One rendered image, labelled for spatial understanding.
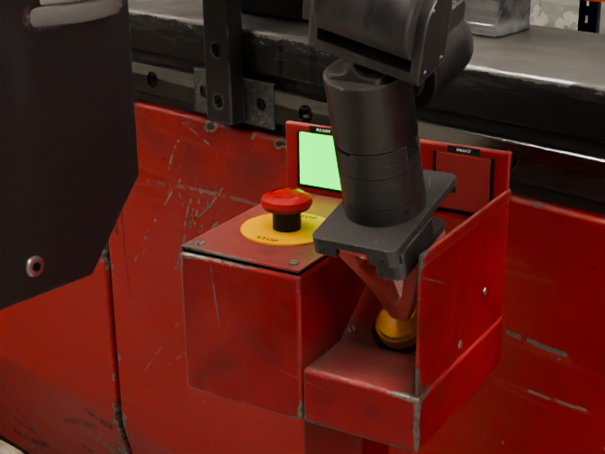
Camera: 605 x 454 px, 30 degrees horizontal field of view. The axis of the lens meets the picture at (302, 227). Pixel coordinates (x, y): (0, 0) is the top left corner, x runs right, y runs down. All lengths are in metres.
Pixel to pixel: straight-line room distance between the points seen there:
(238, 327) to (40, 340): 0.86
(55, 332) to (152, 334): 0.23
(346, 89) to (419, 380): 0.21
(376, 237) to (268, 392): 0.16
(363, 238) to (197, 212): 0.57
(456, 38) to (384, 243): 0.15
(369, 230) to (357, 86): 0.10
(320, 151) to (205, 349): 0.19
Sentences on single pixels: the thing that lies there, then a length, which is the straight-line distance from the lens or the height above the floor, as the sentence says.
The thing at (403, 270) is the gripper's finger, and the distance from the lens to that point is 0.75.
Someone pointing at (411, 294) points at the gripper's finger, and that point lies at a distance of 0.81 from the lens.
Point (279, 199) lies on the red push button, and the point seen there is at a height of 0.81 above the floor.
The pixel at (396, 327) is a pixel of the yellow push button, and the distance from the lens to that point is 0.84.
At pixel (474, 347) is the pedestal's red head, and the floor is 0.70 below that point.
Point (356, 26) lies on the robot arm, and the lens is 0.69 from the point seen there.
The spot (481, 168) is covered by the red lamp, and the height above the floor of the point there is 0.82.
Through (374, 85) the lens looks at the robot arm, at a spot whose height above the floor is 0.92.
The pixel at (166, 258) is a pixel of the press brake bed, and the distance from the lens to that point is 1.37.
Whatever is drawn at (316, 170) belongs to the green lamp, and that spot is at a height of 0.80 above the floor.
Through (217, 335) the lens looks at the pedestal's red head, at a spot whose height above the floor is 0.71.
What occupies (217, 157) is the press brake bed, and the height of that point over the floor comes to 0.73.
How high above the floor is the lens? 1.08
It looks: 20 degrees down
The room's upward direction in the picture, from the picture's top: 1 degrees counter-clockwise
